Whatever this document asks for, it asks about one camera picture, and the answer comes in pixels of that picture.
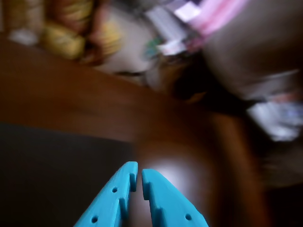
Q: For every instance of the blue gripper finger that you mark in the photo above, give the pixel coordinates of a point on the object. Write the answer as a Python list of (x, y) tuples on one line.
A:
[(106, 203), (170, 208)]

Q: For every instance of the grey table mat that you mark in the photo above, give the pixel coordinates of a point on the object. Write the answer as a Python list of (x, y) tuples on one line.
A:
[(47, 177)]

